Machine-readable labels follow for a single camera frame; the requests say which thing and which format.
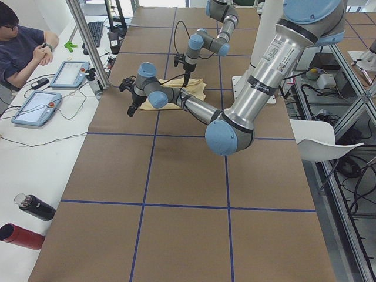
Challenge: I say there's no white curved plastic sheet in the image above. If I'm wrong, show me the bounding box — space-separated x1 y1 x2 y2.
290 119 363 162

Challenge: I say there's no black monitor stand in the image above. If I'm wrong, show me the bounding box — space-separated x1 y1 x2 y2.
104 0 127 38

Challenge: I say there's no far blue teach pendant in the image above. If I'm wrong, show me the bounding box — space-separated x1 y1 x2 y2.
49 61 90 88

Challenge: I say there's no brown paper table cover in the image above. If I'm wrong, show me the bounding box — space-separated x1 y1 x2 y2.
29 7 335 281

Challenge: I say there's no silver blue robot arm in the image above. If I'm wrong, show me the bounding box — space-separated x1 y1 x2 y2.
174 0 239 86
127 1 347 156

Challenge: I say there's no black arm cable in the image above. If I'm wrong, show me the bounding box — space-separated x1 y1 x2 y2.
173 19 192 56

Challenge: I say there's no red cylindrical bottle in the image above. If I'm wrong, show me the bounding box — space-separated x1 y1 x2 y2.
1 223 45 250

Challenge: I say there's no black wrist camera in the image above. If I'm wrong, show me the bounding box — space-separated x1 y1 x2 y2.
119 76 136 92
173 53 185 67

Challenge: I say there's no black keyboard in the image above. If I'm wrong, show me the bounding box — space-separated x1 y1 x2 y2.
88 21 104 47

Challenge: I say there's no black water bottle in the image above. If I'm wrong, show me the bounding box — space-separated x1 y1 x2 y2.
14 193 56 221

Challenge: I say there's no blue teach pendant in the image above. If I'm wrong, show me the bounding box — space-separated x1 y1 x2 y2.
11 90 62 127
49 61 90 88

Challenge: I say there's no cream long-sleeve graphic shirt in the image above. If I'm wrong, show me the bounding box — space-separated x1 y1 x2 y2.
140 78 206 110

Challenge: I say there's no seated person in navy shirt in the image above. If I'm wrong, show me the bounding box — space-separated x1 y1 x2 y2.
1 2 59 91

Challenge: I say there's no clear bottle with black cap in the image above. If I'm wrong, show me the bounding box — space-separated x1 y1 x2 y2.
85 68 103 100

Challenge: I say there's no green plastic tool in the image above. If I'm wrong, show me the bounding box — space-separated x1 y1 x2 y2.
64 41 78 53

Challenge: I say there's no near blue teach pendant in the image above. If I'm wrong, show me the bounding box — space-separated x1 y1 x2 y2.
11 90 62 127

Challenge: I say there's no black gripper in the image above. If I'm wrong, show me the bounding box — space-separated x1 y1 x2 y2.
182 62 196 87
127 88 146 118

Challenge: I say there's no aluminium frame post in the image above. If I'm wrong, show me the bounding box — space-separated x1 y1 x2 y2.
66 0 109 90

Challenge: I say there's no black smartphone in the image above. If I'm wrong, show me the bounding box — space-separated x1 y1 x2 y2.
31 78 49 90

